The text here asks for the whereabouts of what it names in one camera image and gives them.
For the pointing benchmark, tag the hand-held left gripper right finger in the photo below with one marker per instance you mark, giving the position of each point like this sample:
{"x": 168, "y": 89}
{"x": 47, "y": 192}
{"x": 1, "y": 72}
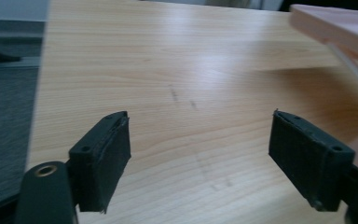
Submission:
{"x": 307, "y": 158}

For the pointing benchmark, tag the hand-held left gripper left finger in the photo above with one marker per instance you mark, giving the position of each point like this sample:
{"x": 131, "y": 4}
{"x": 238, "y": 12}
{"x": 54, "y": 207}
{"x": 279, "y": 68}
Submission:
{"x": 101, "y": 161}

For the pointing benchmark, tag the pink wooden rack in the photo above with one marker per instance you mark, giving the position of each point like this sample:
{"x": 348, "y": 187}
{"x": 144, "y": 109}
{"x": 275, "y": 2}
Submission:
{"x": 338, "y": 29}

